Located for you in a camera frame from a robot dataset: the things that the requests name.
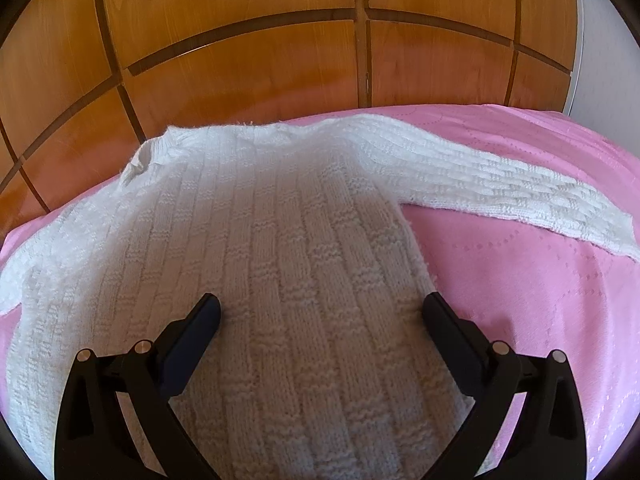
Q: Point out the white knitted sweater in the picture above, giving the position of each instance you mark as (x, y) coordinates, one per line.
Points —
(280, 269)

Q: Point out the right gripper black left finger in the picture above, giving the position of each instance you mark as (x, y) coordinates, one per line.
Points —
(92, 440)

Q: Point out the pink bedspread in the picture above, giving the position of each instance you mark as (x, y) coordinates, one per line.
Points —
(525, 289)

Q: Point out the wooden headboard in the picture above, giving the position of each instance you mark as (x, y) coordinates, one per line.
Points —
(85, 82)

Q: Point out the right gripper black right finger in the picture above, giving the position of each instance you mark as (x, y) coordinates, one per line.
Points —
(549, 439)

